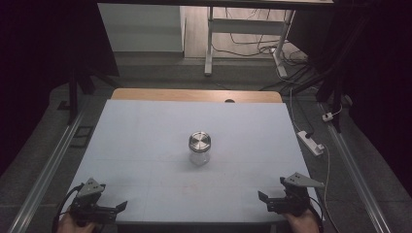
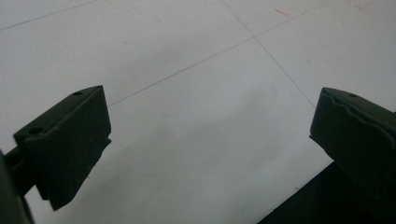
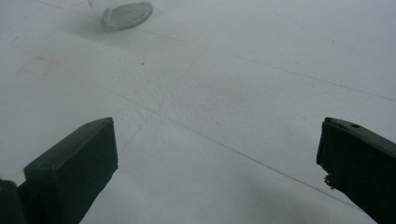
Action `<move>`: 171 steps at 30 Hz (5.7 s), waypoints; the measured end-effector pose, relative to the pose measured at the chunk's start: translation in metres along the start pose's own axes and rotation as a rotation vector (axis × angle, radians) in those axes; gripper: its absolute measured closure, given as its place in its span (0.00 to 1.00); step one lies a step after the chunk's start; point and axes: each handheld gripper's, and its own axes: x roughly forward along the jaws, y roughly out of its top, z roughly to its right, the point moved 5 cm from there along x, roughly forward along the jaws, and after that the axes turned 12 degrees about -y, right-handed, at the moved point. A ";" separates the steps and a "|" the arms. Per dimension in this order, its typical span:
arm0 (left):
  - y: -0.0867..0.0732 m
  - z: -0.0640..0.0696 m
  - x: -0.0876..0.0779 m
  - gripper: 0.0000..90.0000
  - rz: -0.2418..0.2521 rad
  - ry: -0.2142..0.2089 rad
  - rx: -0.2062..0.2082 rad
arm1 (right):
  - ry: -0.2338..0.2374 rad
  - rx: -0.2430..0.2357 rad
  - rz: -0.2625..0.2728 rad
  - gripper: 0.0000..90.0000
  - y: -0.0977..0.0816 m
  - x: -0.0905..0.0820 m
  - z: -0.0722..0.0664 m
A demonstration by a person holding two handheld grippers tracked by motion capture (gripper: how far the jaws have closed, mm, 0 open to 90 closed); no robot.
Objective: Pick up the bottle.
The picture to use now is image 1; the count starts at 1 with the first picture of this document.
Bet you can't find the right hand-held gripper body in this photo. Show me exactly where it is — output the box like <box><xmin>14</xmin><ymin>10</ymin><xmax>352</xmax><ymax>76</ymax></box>
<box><xmin>275</xmin><ymin>172</ymin><xmax>326</xmax><ymax>217</ymax></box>

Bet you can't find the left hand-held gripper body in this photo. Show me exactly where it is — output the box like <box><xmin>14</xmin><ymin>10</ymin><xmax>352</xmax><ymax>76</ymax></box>
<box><xmin>69</xmin><ymin>178</ymin><xmax>113</xmax><ymax>225</ymax></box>

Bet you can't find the clear glass jar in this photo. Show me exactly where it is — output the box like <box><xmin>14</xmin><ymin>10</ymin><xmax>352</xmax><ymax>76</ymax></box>
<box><xmin>189</xmin><ymin>147</ymin><xmax>211</xmax><ymax>166</ymax></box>

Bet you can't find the round silver metal lid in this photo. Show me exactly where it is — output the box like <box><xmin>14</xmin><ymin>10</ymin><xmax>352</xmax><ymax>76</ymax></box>
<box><xmin>188</xmin><ymin>130</ymin><xmax>212</xmax><ymax>153</ymax></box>

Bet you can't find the person's right hand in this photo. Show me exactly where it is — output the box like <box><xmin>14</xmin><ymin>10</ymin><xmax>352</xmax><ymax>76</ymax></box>
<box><xmin>284</xmin><ymin>209</ymin><xmax>321</xmax><ymax>233</ymax></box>

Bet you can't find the person's left hand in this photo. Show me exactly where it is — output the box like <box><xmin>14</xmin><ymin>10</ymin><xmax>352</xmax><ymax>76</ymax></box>
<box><xmin>57</xmin><ymin>212</ymin><xmax>97</xmax><ymax>233</ymax></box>

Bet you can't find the white power strip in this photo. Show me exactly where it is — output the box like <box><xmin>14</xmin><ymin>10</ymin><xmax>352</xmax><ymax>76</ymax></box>
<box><xmin>296</xmin><ymin>130</ymin><xmax>326</xmax><ymax>157</ymax></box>

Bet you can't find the pale blue table mat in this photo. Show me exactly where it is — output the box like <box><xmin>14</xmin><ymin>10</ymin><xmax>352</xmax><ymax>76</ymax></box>
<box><xmin>55</xmin><ymin>99</ymin><xmax>326</xmax><ymax>225</ymax></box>

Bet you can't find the black metal stand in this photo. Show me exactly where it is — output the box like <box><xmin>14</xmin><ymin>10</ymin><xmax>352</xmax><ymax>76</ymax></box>
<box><xmin>280</xmin><ymin>13</ymin><xmax>373</xmax><ymax>134</ymax></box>
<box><xmin>57</xmin><ymin>62</ymin><xmax>121</xmax><ymax>126</ymax></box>

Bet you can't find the wooden table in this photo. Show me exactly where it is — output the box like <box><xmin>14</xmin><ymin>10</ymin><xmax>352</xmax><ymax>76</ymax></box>
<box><xmin>111</xmin><ymin>87</ymin><xmax>284</xmax><ymax>104</ymax></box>

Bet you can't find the black curtain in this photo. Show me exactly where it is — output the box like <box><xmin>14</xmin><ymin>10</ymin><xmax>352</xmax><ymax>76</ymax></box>
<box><xmin>286</xmin><ymin>0</ymin><xmax>412</xmax><ymax>197</ymax></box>
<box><xmin>0</xmin><ymin>0</ymin><xmax>120</xmax><ymax>178</ymax></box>

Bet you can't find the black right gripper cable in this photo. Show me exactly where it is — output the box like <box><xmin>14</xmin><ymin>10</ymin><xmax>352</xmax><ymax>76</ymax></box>
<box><xmin>306</xmin><ymin>196</ymin><xmax>326</xmax><ymax>233</ymax></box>

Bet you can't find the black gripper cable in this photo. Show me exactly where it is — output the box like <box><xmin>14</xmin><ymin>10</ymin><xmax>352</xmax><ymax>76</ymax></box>
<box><xmin>51</xmin><ymin>183</ymin><xmax>86</xmax><ymax>233</ymax></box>
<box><xmin>306</xmin><ymin>196</ymin><xmax>326</xmax><ymax>233</ymax></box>

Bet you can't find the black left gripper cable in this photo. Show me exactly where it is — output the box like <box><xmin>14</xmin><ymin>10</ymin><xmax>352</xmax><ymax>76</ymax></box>
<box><xmin>51</xmin><ymin>183</ymin><xmax>86</xmax><ymax>233</ymax></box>

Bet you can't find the thin white cable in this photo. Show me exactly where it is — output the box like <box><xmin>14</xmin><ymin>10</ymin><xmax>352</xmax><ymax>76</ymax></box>
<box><xmin>289</xmin><ymin>87</ymin><xmax>344</xmax><ymax>233</ymax></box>

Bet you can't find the aluminium floor rail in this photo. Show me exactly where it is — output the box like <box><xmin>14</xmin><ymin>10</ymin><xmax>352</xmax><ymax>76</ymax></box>
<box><xmin>319</xmin><ymin>102</ymin><xmax>393</xmax><ymax>233</ymax></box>
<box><xmin>7</xmin><ymin>102</ymin><xmax>90</xmax><ymax>233</ymax></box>

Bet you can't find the black rectangular floor frame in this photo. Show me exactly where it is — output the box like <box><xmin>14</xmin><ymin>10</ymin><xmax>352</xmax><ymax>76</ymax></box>
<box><xmin>69</xmin><ymin>125</ymin><xmax>95</xmax><ymax>150</ymax></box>

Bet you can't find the tangle of black floor cables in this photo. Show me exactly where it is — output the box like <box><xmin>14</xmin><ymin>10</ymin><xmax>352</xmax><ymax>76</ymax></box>
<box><xmin>212</xmin><ymin>8</ymin><xmax>320</xmax><ymax>93</ymax></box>

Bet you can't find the white metal desk frame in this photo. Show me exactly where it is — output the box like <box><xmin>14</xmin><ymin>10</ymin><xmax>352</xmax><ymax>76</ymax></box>
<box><xmin>203</xmin><ymin>6</ymin><xmax>296</xmax><ymax>79</ymax></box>

